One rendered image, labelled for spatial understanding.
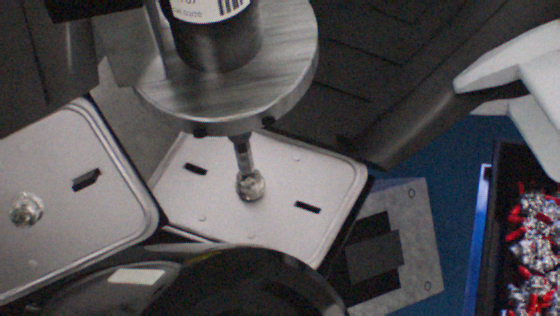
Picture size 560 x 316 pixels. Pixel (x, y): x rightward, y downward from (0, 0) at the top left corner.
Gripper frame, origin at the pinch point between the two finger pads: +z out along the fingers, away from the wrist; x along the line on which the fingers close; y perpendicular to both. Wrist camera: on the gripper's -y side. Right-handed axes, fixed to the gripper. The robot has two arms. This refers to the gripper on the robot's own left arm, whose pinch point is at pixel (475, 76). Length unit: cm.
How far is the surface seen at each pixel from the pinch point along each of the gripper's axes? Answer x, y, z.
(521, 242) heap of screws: 33.2, -1.8, -7.1
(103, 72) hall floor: 127, -75, 32
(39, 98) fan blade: -12.0, 2.9, 18.2
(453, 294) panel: 91, -15, -10
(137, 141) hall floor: 125, -60, 28
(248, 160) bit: -4.6, 3.8, 11.2
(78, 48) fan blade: -12.6, 1.6, 16.4
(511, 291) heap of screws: 32.9, 1.7, -5.3
